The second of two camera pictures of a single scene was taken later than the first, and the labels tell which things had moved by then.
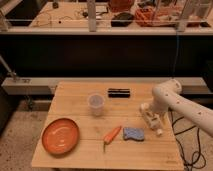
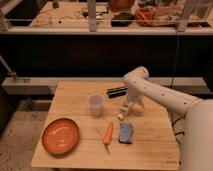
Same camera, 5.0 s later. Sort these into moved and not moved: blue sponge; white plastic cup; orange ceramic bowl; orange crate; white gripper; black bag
Moved: white gripper; blue sponge
Not moved: white plastic cup; orange crate; orange ceramic bowl; black bag
